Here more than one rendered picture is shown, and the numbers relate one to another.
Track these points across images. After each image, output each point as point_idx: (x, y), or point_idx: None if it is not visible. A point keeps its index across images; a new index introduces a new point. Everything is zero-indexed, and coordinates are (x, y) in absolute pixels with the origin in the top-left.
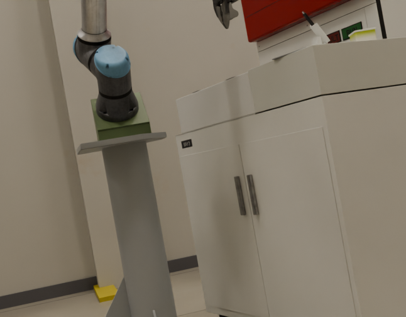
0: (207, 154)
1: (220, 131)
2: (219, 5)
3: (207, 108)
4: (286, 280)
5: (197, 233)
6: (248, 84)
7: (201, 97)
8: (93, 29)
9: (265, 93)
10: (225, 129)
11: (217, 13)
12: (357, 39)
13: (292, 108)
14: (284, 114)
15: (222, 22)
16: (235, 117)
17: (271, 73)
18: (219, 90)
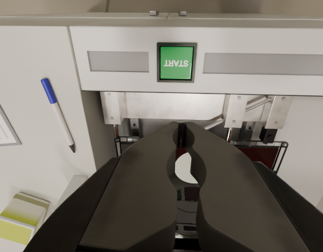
0: (268, 18)
1: (219, 20)
2: None
3: (274, 24)
4: (136, 13)
5: (289, 15)
6: (85, 23)
7: (308, 26)
8: None
9: (46, 21)
10: (201, 20)
11: (252, 182)
12: (7, 205)
13: (5, 19)
14: (30, 19)
15: (188, 129)
16: (163, 21)
17: None
18: (213, 25)
